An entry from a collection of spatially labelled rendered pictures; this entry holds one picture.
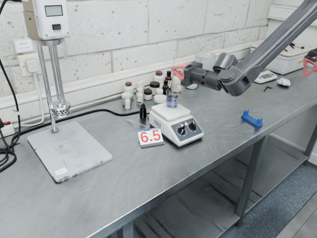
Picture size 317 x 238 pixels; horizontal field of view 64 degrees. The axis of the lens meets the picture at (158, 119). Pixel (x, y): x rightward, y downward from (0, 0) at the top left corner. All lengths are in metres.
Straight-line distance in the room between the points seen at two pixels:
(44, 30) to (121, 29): 0.61
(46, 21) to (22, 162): 0.47
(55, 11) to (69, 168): 0.46
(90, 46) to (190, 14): 0.64
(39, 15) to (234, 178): 1.58
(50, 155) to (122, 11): 0.72
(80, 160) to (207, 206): 0.99
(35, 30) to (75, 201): 0.48
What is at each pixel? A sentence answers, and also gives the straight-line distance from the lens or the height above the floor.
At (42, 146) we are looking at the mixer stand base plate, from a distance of 1.01.
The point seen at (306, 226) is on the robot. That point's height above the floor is 0.37.
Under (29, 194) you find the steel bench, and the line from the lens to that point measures 0.85.
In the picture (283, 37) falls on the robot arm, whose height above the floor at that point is 1.17.
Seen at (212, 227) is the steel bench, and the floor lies 0.08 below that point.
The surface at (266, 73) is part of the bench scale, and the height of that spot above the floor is 0.78.
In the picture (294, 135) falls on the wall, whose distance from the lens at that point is 2.46.
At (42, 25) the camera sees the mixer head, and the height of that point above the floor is 1.19.
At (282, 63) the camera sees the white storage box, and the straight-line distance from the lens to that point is 1.89.
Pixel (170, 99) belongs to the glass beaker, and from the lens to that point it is 1.02.
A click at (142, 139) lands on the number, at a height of 0.77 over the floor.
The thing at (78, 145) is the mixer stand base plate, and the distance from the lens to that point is 0.97.
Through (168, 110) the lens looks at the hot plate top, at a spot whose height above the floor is 0.84.
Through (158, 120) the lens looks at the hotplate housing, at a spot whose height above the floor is 0.81.
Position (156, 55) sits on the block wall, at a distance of 1.47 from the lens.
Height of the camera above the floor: 1.32
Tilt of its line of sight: 30 degrees down
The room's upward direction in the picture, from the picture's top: 3 degrees clockwise
